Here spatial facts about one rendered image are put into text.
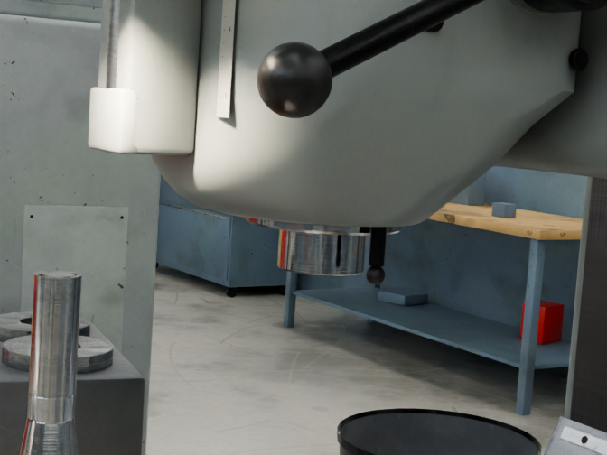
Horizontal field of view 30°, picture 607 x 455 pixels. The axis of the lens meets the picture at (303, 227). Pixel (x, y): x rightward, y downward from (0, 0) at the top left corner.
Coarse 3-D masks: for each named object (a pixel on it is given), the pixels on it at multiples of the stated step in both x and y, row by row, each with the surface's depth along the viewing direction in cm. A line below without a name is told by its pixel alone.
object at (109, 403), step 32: (0, 320) 101; (0, 352) 95; (96, 352) 91; (0, 384) 86; (96, 384) 88; (128, 384) 89; (0, 416) 86; (96, 416) 88; (128, 416) 89; (0, 448) 86; (96, 448) 89; (128, 448) 90
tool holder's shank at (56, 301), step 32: (64, 288) 57; (32, 320) 58; (64, 320) 57; (32, 352) 58; (64, 352) 58; (32, 384) 58; (64, 384) 58; (32, 416) 58; (64, 416) 58; (32, 448) 58; (64, 448) 58
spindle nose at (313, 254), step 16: (288, 240) 60; (304, 240) 59; (320, 240) 59; (336, 240) 59; (352, 240) 60; (288, 256) 60; (304, 256) 59; (320, 256) 59; (336, 256) 59; (352, 256) 60; (304, 272) 60; (320, 272) 59; (336, 272) 59; (352, 272) 60
